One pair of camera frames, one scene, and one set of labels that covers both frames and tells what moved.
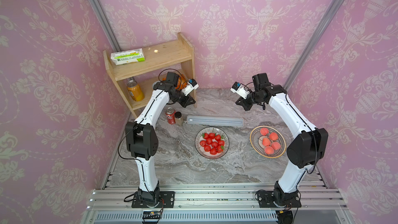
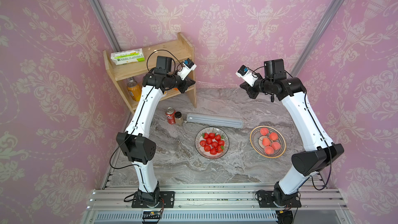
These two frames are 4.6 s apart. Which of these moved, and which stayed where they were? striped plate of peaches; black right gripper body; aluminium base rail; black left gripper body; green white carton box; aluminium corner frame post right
Moved: black left gripper body; black right gripper body
Stayed: striped plate of peaches; green white carton box; aluminium base rail; aluminium corner frame post right
